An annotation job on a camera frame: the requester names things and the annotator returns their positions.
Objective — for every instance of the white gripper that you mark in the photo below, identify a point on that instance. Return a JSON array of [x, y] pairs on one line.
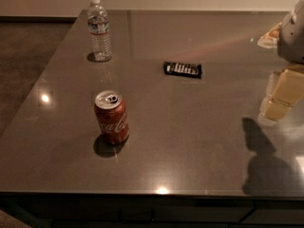
[[293, 38]]

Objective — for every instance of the clear plastic water bottle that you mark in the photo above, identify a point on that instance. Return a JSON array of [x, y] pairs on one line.
[[98, 26]]

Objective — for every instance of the dark cabinet drawer front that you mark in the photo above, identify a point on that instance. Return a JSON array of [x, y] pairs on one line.
[[140, 211]]

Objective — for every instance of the red Coca-Cola can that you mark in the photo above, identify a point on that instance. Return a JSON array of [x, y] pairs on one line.
[[110, 110]]

